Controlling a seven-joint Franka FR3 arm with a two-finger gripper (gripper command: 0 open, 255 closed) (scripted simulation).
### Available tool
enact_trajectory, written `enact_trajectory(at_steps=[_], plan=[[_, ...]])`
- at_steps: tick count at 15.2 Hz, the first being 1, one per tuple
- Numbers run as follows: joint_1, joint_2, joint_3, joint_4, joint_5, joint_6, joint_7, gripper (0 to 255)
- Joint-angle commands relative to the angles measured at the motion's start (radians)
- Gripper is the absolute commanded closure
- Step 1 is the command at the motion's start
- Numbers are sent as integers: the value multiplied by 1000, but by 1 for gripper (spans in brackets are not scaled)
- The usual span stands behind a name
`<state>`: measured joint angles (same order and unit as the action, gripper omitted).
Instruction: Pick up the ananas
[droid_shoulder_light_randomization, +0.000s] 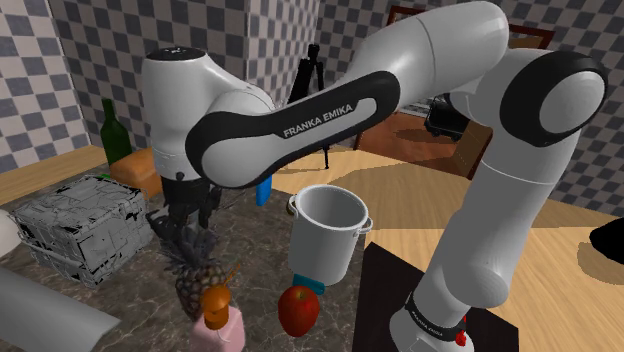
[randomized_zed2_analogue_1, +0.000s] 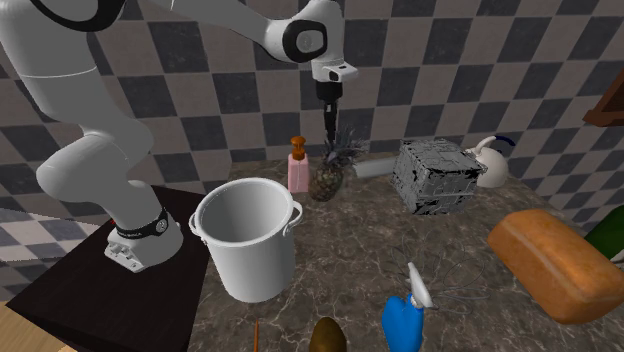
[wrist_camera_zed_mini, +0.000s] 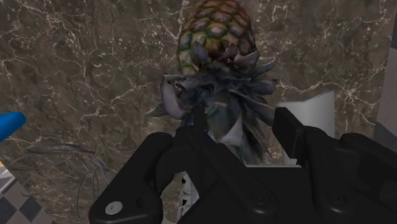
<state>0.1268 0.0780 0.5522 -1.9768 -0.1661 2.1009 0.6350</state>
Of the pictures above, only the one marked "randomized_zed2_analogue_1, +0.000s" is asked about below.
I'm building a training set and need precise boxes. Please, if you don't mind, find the pink soap dispenser brown pump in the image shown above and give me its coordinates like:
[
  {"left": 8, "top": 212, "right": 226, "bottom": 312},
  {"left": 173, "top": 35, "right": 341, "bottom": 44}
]
[{"left": 286, "top": 135, "right": 311, "bottom": 194}]

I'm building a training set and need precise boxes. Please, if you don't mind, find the grey cylinder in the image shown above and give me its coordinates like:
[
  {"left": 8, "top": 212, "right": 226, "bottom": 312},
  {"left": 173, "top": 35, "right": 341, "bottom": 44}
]
[{"left": 352, "top": 155, "right": 399, "bottom": 180}]

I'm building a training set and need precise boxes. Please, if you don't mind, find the pineapple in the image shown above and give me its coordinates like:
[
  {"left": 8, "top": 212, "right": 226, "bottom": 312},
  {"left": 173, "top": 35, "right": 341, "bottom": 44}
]
[{"left": 307, "top": 127, "right": 370, "bottom": 204}]

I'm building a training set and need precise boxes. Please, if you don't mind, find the grey patterned box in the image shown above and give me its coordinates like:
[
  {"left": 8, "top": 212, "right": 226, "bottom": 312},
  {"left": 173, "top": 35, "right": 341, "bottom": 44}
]
[{"left": 390, "top": 138, "right": 489, "bottom": 216}]

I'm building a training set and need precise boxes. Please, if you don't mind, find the white kettle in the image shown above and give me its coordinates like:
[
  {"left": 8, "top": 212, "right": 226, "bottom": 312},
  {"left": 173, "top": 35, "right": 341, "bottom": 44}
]
[{"left": 464, "top": 134, "right": 517, "bottom": 189}]

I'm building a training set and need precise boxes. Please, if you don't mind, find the white cooking pot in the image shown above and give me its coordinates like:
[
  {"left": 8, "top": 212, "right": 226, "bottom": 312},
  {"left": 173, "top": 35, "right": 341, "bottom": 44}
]
[{"left": 188, "top": 177, "right": 304, "bottom": 304}]

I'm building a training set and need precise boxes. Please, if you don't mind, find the blue spray bottle white nozzle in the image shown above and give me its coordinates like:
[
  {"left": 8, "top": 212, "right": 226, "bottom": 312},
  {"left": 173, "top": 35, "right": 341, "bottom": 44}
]
[{"left": 381, "top": 261, "right": 436, "bottom": 352}]

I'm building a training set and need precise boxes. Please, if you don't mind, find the brown oval object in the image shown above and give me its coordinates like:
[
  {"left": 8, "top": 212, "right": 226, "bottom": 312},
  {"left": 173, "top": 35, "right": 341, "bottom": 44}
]
[{"left": 308, "top": 316, "right": 349, "bottom": 352}]

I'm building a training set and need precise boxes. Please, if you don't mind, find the brown bread loaf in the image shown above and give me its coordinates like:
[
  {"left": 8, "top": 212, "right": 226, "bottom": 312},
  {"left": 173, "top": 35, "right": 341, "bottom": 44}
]
[{"left": 486, "top": 208, "right": 624, "bottom": 326}]

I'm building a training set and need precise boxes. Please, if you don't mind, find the brown wooden shelf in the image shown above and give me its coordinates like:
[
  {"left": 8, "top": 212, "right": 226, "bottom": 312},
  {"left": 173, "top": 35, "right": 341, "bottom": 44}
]
[{"left": 581, "top": 68, "right": 624, "bottom": 128}]

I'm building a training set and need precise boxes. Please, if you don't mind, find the dark robot stand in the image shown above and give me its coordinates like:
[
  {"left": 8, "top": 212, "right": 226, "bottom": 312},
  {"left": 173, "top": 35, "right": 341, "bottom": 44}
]
[{"left": 4, "top": 185, "right": 212, "bottom": 352}]

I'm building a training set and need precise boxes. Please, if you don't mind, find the green rounded object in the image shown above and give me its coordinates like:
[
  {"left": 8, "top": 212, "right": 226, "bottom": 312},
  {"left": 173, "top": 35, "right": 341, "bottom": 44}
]
[{"left": 583, "top": 204, "right": 624, "bottom": 265}]

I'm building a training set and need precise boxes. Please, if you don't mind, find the grey wire whisk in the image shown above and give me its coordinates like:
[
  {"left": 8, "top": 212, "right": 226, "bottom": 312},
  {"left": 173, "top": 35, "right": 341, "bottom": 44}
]
[{"left": 388, "top": 227, "right": 492, "bottom": 316}]

